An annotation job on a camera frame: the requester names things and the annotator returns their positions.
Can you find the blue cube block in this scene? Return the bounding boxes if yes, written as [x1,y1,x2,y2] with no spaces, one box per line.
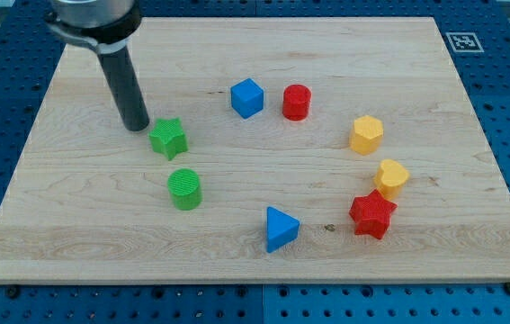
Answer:
[230,78,264,119]

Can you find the yellow heart block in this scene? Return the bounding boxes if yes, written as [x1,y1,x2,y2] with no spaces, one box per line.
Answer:
[373,159,410,200]

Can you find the red star block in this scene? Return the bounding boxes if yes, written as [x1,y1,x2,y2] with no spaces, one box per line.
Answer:
[349,189,398,239]

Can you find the blue triangle block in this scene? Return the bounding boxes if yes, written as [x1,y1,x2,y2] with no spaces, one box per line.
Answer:
[266,206,300,253]

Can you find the yellow hexagon block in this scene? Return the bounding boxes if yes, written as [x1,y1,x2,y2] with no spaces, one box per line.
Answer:
[349,115,384,155]

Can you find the green star block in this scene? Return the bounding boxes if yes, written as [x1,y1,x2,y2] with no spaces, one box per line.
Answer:
[148,118,188,160]

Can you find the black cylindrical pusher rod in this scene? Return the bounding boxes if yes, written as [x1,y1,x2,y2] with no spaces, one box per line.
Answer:
[97,47,149,131]

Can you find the light wooden board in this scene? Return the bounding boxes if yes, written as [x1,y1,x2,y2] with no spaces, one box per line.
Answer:
[0,17,510,285]

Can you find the red cylinder block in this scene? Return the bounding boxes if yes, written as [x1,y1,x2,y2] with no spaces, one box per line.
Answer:
[282,84,312,121]

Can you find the white fiducial marker tag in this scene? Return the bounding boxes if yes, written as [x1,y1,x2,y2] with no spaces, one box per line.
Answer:
[446,31,484,53]

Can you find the green cylinder block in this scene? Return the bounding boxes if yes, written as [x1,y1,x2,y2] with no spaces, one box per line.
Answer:
[167,168,202,211]

